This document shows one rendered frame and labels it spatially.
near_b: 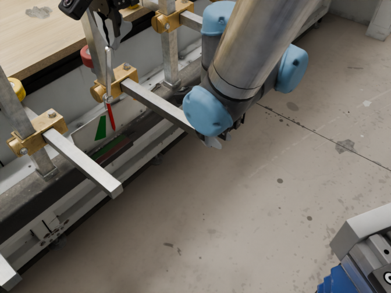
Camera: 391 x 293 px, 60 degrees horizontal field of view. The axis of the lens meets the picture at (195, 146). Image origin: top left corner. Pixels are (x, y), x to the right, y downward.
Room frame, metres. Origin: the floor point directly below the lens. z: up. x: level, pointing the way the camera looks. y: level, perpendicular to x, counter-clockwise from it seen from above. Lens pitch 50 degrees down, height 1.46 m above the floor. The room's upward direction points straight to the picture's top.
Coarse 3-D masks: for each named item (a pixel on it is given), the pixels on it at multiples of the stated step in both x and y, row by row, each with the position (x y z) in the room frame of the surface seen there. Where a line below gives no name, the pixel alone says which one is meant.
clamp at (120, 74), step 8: (120, 72) 0.77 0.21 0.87; (128, 72) 0.77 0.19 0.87; (136, 72) 0.79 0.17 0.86; (96, 80) 0.74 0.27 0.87; (120, 80) 0.74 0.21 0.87; (136, 80) 0.78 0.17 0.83; (96, 88) 0.70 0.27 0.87; (104, 88) 0.71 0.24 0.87; (112, 88) 0.72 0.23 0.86; (120, 88) 0.74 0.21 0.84; (96, 96) 0.70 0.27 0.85
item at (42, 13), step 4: (36, 8) 1.05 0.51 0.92; (40, 8) 1.06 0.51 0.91; (44, 8) 1.06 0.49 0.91; (48, 8) 1.06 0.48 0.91; (28, 12) 1.04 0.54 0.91; (32, 12) 1.03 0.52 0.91; (36, 12) 1.04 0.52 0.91; (40, 12) 1.03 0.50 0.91; (44, 12) 1.03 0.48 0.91; (48, 12) 1.05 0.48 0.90; (32, 16) 1.02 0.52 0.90; (36, 16) 1.02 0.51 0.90; (40, 16) 1.02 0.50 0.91; (44, 16) 1.02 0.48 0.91; (48, 16) 1.02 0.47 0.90
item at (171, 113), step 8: (128, 80) 0.75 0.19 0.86; (128, 88) 0.72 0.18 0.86; (136, 88) 0.72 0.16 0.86; (144, 88) 0.72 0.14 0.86; (136, 96) 0.70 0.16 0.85; (144, 96) 0.69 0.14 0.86; (152, 96) 0.69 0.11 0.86; (144, 104) 0.68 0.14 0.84; (152, 104) 0.66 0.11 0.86; (160, 104) 0.65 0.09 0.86; (168, 104) 0.65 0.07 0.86; (160, 112) 0.64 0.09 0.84; (168, 112) 0.62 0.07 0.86; (176, 112) 0.62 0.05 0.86; (176, 120) 0.60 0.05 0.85; (184, 120) 0.59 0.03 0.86; (184, 128) 0.59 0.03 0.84; (192, 128) 0.57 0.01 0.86
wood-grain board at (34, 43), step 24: (0, 0) 1.14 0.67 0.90; (24, 0) 1.14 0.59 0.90; (48, 0) 1.14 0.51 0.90; (0, 24) 0.98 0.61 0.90; (24, 24) 0.98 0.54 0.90; (48, 24) 0.98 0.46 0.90; (72, 24) 0.98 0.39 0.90; (0, 48) 0.85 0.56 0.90; (24, 48) 0.85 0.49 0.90; (48, 48) 0.85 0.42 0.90; (72, 48) 0.87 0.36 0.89; (24, 72) 0.75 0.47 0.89
